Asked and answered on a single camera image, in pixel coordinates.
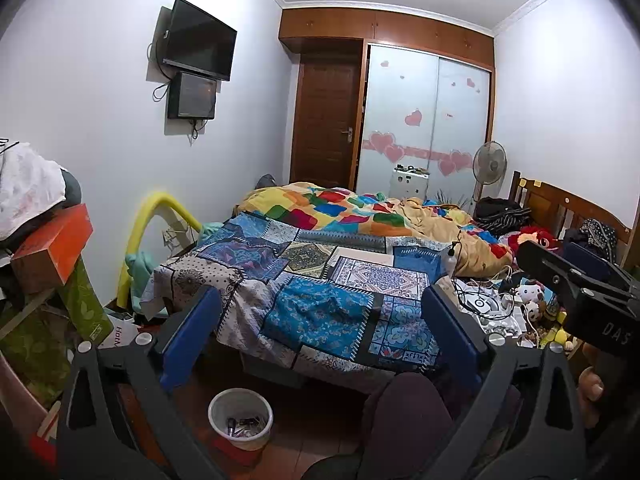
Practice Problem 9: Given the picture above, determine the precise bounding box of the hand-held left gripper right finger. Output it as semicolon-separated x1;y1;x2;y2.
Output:
421;285;586;480

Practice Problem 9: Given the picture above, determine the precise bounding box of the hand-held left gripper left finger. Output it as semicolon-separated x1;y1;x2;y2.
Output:
55;285;226;480

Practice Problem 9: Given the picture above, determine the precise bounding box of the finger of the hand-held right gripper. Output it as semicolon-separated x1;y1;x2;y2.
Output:
516;240;640;307
566;241;640;292

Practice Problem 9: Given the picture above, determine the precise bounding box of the white waste bin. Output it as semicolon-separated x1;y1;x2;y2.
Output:
207;388;274;453

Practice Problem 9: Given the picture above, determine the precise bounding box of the person's right hand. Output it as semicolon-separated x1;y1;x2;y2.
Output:
577;366;608;428

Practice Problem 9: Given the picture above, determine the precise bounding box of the black patterned bag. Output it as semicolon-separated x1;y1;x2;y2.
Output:
580;218;618;261

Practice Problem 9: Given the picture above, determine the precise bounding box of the red plush toy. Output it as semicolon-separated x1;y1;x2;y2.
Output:
507;226;556;253

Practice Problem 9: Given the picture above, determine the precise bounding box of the white plush toy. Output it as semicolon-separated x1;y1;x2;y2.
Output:
515;284;548;321

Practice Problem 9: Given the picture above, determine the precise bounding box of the white round device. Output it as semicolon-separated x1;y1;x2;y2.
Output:
457;292;516;318

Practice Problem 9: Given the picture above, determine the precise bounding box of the yellow plush toy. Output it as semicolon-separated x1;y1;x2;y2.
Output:
542;327;576;353

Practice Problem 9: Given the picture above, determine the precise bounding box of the white power strip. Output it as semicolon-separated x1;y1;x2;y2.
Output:
482;320;526;346

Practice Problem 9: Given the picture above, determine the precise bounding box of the wooden headboard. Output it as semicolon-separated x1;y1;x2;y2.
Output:
509;170;633;266

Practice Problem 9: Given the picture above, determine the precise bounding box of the black striped clothing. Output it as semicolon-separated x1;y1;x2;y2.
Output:
472;197;531;236

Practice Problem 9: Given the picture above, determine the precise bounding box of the white bag with red print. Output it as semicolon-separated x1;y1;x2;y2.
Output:
97;320;143;351

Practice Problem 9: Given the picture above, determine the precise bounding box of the teal cloth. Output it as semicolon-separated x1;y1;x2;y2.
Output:
125;252;156;296

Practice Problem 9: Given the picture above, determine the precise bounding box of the person's leg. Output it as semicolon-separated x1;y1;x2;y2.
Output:
305;372;453;480

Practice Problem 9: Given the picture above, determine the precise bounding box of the green patterned box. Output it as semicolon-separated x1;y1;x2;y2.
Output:
59;255;115;348

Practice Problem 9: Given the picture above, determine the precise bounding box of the white standing fan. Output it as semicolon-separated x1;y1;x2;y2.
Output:
470;141;507;211

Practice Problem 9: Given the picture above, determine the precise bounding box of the yellow foam tube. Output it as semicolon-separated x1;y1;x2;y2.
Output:
116;191;203;308

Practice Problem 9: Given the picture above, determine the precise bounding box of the blue patchwork bed sheet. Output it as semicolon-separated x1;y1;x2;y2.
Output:
140;212;451;376

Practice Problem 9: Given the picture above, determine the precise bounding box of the small white cabinet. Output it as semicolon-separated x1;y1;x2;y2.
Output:
391;165;431;197

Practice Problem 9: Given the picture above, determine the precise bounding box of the green patterned bag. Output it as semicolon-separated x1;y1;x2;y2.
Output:
0;295;71;406

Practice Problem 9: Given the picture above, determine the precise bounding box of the orange box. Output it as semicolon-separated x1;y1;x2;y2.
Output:
10;203;95;295

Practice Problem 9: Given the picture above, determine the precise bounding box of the colourful patch quilt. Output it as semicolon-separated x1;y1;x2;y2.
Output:
235;182;516;278

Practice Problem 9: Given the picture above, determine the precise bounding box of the frosted sliding wardrobe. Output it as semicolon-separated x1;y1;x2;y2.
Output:
356;42;493;206

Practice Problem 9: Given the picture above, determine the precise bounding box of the white cloth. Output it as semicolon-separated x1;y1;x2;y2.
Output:
0;142;68;241

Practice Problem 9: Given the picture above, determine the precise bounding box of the brown wooden door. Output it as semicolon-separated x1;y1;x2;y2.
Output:
290;55;363;191

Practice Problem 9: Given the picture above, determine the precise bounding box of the wooden overhead cabinet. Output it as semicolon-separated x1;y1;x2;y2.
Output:
278;7;496;68

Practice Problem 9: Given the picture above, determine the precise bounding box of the black wall television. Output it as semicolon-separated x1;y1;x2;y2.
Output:
161;0;238;82

